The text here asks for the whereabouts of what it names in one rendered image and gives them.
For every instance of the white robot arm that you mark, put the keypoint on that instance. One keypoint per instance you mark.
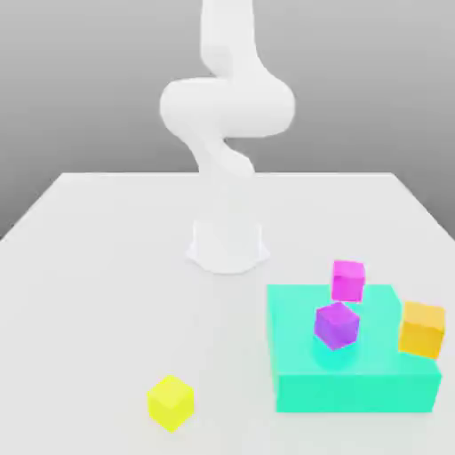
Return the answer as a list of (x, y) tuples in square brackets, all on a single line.
[(227, 106)]

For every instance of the small magenta cube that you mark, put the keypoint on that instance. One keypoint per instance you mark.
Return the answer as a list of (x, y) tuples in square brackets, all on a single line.
[(347, 282)]

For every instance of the small purple cube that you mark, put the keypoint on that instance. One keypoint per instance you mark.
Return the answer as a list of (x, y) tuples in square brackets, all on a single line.
[(336, 327)]

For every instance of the small yellow cube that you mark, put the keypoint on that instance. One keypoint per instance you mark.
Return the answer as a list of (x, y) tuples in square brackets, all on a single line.
[(170, 403)]

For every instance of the small orange cube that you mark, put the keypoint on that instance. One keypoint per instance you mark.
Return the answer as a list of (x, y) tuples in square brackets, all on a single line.
[(421, 332)]

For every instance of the large turquoise box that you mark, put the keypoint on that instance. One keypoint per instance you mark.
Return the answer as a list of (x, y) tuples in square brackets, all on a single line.
[(355, 391)]

